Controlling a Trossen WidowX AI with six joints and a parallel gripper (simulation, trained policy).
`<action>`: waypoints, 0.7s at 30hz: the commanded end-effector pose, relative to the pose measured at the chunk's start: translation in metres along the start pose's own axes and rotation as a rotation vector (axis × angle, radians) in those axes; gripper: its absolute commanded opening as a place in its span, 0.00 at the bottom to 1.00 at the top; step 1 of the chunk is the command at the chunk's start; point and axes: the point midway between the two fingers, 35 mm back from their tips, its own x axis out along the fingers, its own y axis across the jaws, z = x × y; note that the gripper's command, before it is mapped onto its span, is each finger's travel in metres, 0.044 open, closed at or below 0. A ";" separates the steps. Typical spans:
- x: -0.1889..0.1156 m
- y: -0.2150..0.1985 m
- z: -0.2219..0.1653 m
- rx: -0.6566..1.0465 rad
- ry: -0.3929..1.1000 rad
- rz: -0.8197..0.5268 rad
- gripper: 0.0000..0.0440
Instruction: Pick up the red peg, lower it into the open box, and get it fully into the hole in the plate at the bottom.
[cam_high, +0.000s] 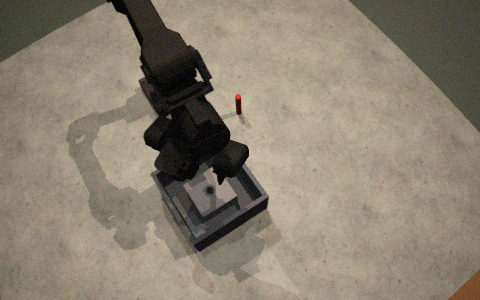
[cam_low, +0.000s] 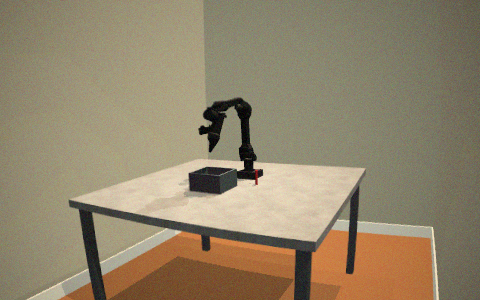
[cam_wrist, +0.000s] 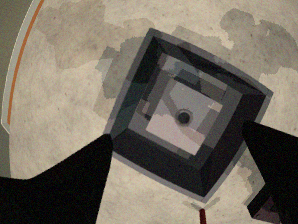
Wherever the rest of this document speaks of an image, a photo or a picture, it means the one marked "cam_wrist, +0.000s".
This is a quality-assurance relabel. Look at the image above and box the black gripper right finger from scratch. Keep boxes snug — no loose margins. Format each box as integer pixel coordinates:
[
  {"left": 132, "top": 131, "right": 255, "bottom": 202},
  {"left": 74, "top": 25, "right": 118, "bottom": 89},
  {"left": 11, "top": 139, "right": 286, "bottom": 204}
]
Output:
[{"left": 242, "top": 121, "right": 298, "bottom": 224}]

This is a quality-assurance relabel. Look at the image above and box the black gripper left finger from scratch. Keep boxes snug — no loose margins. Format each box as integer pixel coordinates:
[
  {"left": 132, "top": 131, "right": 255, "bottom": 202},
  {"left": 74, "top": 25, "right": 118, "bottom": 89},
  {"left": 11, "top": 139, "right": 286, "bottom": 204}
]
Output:
[{"left": 0, "top": 133, "right": 114, "bottom": 224}]

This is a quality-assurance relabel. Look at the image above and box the dark red peg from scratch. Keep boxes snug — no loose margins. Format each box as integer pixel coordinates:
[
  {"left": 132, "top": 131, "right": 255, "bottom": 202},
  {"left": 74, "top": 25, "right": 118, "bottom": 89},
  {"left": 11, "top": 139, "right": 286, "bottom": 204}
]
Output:
[{"left": 200, "top": 209, "right": 206, "bottom": 224}]

